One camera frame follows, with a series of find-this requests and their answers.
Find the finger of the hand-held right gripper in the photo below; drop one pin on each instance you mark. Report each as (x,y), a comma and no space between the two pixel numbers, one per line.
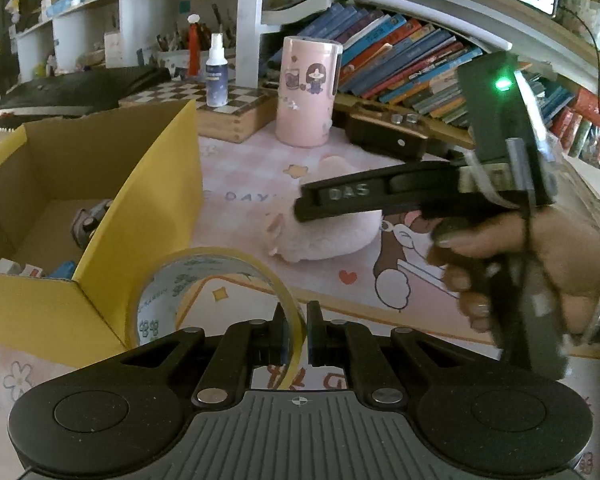
(310,205)

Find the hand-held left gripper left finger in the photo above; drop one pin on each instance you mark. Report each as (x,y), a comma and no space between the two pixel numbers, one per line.
(282,340)

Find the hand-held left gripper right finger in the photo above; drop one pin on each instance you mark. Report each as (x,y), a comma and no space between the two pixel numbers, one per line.
(314,340)

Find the pink plush toy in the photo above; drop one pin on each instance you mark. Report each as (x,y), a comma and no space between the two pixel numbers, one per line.
(325,240)

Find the yellow tape roll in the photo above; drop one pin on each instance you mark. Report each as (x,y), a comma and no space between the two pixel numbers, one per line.
(180,280)

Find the yellow cardboard box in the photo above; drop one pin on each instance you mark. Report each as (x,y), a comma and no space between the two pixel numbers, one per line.
(145,185)

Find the grey plastic toy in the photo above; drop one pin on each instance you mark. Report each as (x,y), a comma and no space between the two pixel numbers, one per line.
(92,222)

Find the white cube charger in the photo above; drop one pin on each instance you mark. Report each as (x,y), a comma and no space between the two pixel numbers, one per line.
(7,266)

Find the person's right hand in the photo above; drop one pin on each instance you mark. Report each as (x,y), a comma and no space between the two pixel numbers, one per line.
(575,260)

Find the pink cartoon desk mat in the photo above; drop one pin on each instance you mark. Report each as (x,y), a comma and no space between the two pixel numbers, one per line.
(310,285)

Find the thick red book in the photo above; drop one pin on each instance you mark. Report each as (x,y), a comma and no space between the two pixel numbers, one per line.
(592,105)

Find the black case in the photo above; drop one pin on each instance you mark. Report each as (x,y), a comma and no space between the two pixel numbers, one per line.
(385,132)

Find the pink cartoon canister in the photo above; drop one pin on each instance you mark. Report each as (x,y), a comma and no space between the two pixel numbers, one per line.
(307,95)

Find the row of books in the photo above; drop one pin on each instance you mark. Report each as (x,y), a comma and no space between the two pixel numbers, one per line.
(395,55)

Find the wooden chess box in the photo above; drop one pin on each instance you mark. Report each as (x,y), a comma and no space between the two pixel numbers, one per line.
(230,105)

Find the white spray bottle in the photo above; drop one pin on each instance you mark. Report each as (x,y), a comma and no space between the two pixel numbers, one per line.
(216,77)

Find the red bottle with white cap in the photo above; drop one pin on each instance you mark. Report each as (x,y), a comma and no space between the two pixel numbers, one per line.
(194,52)

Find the white shelf unit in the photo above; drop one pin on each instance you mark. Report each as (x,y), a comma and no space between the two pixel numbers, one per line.
(250,20)

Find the white pen holder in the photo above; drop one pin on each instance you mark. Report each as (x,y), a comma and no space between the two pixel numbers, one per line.
(172,60)

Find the small blue item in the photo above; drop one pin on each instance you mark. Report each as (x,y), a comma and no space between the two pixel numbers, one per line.
(62,270)

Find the black flat keyboard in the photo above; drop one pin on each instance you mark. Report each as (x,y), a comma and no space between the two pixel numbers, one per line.
(80,87)

